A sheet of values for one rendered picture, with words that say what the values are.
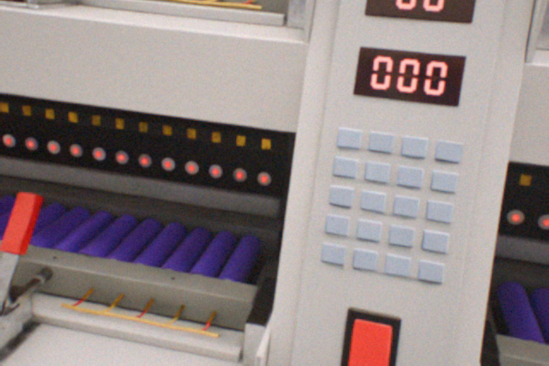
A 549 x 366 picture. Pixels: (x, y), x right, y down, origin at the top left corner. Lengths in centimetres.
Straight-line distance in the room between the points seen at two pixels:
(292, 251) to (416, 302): 6
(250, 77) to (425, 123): 9
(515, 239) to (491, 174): 19
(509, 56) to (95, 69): 20
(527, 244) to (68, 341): 32
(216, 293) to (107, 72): 15
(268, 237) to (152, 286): 11
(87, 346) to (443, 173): 23
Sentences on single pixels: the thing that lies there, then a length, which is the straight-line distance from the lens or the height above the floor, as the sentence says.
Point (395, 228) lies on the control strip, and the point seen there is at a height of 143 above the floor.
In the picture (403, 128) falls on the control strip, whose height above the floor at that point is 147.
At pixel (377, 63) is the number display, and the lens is 26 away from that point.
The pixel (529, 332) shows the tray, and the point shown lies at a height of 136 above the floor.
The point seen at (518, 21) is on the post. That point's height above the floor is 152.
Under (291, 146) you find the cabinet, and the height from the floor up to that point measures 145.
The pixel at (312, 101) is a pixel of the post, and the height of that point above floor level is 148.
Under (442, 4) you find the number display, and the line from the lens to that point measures 26.
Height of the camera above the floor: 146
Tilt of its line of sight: 3 degrees down
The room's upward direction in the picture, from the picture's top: 8 degrees clockwise
